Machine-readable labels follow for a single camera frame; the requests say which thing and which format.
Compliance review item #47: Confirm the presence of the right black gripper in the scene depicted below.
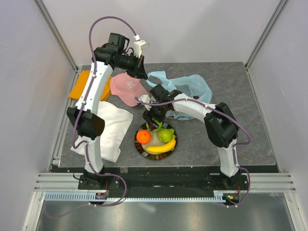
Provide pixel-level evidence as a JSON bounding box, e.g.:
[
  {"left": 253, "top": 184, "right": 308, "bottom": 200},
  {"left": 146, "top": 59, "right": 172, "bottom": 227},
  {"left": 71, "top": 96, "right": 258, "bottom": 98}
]
[{"left": 142, "top": 101, "right": 167, "bottom": 130}]

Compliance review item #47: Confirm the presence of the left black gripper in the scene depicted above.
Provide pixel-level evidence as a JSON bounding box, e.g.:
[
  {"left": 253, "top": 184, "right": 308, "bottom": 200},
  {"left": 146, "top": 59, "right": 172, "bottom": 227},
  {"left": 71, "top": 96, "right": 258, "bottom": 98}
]
[{"left": 115, "top": 52, "right": 148, "bottom": 80}]

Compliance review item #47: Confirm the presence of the green fake pear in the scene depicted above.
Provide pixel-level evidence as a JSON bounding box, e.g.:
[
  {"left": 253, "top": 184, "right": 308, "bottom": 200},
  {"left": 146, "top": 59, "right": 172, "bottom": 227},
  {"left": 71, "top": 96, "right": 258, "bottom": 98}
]
[{"left": 158, "top": 128, "right": 174, "bottom": 143}]

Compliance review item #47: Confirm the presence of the orange fake fruit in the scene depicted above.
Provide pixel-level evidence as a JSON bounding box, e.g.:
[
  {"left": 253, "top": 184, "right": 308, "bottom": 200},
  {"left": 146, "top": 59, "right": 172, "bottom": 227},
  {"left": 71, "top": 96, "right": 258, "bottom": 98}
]
[{"left": 136, "top": 129, "right": 152, "bottom": 144}]

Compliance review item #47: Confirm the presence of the yellow fake banana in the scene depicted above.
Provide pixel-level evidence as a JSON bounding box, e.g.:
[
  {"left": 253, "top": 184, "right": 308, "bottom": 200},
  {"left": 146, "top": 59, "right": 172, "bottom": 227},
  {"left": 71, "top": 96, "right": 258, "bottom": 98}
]
[{"left": 146, "top": 135, "right": 176, "bottom": 154}]

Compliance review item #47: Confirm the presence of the light blue plastic bag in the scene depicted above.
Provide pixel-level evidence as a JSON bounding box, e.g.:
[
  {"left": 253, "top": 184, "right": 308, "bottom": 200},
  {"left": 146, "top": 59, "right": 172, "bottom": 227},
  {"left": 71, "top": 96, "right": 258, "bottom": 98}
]
[{"left": 146, "top": 71, "right": 212, "bottom": 120}]

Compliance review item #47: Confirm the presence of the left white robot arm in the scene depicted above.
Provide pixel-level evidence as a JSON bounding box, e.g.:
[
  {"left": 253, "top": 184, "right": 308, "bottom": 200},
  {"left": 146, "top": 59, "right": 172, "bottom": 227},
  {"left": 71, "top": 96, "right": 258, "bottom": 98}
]
[{"left": 66, "top": 33, "right": 149, "bottom": 189}]

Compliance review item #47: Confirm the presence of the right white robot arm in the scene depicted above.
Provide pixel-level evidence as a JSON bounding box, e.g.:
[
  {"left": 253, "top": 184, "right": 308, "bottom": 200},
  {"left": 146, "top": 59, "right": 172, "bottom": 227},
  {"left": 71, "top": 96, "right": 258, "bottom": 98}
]
[{"left": 136, "top": 84, "right": 241, "bottom": 190}]

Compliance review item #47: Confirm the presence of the pink baseball cap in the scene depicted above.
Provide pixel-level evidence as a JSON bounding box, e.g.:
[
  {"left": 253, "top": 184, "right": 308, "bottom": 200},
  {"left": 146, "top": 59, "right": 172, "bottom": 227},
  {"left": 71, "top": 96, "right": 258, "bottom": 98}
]
[{"left": 110, "top": 73, "right": 148, "bottom": 107}]

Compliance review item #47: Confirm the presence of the dark rimmed beige plate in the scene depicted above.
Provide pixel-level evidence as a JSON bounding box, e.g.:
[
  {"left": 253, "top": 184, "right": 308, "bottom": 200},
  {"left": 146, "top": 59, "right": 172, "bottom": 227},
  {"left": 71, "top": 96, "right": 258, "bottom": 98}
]
[{"left": 134, "top": 122, "right": 178, "bottom": 160}]

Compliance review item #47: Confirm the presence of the white folded cloth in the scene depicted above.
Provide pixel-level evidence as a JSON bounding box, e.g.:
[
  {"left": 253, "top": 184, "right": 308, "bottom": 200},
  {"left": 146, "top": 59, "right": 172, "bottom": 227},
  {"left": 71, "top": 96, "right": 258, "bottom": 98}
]
[{"left": 70, "top": 100, "right": 134, "bottom": 163}]

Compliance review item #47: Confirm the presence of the orange folded cloth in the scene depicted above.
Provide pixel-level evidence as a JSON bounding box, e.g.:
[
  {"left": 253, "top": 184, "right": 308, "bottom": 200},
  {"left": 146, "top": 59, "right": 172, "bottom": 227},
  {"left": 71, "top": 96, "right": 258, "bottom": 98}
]
[{"left": 68, "top": 70, "right": 112, "bottom": 101}]

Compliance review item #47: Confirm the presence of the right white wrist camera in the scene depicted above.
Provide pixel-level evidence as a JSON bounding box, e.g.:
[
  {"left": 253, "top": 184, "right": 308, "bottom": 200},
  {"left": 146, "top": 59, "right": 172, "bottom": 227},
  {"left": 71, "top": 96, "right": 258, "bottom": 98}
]
[{"left": 135, "top": 94, "right": 152, "bottom": 111}]

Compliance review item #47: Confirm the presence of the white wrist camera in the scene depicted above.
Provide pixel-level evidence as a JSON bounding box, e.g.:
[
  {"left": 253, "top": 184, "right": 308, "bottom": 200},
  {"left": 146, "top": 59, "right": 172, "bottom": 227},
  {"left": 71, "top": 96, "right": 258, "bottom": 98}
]
[
  {"left": 133, "top": 35, "right": 149, "bottom": 58},
  {"left": 135, "top": 94, "right": 152, "bottom": 111}
]

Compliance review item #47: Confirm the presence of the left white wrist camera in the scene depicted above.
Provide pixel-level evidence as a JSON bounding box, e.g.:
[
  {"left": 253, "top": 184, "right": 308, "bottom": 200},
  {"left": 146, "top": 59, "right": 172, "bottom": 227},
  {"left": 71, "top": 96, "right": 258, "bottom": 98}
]
[{"left": 133, "top": 35, "right": 149, "bottom": 58}]

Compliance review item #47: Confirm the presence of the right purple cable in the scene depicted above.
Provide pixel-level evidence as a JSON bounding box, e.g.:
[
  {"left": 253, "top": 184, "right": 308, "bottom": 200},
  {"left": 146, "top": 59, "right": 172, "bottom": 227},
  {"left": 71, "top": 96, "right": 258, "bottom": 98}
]
[{"left": 134, "top": 96, "right": 252, "bottom": 210}]

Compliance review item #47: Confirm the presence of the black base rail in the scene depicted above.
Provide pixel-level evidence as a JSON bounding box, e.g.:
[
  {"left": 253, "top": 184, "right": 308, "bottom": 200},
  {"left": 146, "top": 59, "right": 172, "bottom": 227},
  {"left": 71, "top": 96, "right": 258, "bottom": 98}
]
[{"left": 74, "top": 167, "right": 249, "bottom": 194}]

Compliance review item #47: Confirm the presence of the white slotted cable duct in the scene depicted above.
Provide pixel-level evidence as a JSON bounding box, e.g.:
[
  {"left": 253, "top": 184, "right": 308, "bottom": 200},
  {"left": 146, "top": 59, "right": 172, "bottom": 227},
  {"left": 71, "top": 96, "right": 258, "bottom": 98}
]
[{"left": 44, "top": 192, "right": 236, "bottom": 203}]

